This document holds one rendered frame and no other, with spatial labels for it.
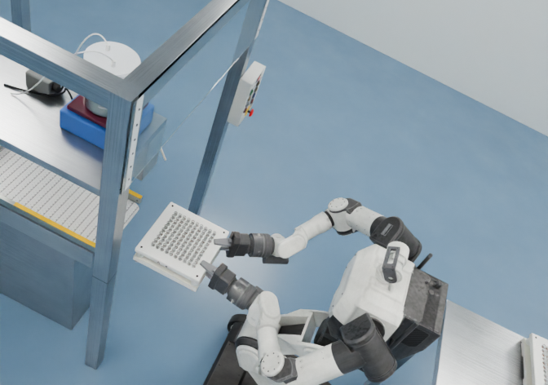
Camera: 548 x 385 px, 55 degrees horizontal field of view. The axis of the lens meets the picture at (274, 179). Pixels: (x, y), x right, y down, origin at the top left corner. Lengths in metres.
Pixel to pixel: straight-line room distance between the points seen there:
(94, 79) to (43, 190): 0.88
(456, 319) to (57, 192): 1.61
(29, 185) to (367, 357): 1.35
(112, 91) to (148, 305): 1.67
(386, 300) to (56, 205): 1.21
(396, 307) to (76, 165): 1.02
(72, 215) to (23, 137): 0.46
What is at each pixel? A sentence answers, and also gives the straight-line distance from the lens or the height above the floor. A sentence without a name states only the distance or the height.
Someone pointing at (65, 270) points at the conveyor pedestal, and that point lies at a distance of 2.29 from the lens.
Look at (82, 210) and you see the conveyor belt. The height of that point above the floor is 0.81.
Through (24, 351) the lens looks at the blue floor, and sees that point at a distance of 2.70.
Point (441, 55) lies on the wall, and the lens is 5.12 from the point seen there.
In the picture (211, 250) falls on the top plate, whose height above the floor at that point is 0.93.
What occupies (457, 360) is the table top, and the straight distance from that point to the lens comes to 2.18.
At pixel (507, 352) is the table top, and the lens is 2.34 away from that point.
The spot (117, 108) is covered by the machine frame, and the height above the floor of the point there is 1.58.
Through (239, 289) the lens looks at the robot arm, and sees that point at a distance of 1.79.
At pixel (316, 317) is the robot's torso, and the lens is 2.06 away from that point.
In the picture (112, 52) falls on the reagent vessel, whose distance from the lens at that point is 1.60.
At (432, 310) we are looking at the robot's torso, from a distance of 1.69.
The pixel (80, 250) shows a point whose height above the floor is 0.79.
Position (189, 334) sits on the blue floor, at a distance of 2.76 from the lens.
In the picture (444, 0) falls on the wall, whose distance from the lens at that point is 4.92.
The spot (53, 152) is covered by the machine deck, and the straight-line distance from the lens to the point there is 1.66.
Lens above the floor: 2.48
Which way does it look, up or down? 45 degrees down
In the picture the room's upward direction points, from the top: 24 degrees clockwise
